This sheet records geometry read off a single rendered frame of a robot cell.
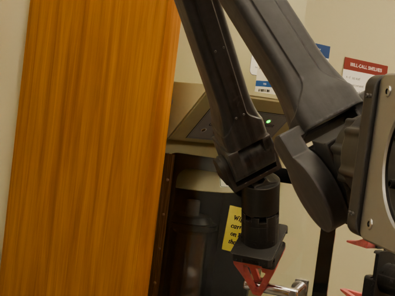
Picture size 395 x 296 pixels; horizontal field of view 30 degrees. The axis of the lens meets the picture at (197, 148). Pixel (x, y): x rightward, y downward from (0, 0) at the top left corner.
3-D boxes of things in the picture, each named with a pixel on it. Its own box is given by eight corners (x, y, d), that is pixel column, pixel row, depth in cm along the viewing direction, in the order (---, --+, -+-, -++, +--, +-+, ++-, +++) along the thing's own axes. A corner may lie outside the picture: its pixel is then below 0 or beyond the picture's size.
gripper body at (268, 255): (229, 263, 111) (228, 221, 108) (248, 228, 120) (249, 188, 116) (271, 271, 109) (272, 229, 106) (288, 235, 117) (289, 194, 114)
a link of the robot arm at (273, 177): (251, 186, 105) (287, 178, 107) (231, 165, 111) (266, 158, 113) (251, 227, 108) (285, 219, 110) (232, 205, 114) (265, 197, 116)
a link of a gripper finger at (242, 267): (232, 299, 116) (232, 249, 112) (245, 273, 122) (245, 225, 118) (274, 308, 114) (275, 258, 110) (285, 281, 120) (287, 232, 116)
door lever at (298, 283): (250, 286, 122) (251, 271, 122) (305, 298, 119) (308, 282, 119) (240, 292, 117) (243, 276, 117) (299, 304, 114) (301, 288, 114)
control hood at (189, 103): (158, 138, 128) (165, 80, 127) (288, 149, 148) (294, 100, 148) (199, 145, 119) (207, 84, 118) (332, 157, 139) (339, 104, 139)
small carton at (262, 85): (254, 93, 136) (258, 60, 136) (273, 96, 139) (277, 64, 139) (273, 94, 132) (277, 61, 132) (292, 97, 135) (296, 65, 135)
